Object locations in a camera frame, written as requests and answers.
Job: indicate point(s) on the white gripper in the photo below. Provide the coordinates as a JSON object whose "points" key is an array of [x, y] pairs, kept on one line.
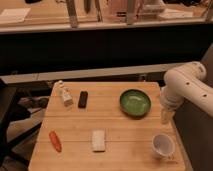
{"points": [[166, 116]]}

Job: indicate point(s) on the green ceramic bowl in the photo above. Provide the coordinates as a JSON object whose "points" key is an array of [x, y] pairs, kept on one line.
{"points": [[135, 103]]}

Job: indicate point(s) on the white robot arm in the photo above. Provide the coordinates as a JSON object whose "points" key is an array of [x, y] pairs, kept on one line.
{"points": [[185, 82]]}

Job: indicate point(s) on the white paper cup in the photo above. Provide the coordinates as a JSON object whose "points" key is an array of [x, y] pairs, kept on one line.
{"points": [[162, 146]]}

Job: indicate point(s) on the white sponge block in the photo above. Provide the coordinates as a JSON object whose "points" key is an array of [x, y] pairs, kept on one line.
{"points": [[98, 141]]}

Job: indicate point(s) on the black rectangular block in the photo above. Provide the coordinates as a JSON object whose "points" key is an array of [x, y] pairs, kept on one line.
{"points": [[83, 99]]}

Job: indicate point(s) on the orange toy carrot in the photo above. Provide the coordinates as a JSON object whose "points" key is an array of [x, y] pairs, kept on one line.
{"points": [[55, 141]]}

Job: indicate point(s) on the white paper sheet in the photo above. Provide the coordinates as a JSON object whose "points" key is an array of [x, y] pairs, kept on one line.
{"points": [[15, 15]]}

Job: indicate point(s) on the metal frame post right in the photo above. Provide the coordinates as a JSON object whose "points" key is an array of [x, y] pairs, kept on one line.
{"points": [[130, 11]]}

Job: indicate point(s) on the metal frame post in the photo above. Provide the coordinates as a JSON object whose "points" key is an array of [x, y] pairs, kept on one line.
{"points": [[72, 13], [130, 11]]}

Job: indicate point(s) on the metal frame post left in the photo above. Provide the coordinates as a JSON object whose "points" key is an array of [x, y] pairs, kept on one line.
{"points": [[72, 13]]}

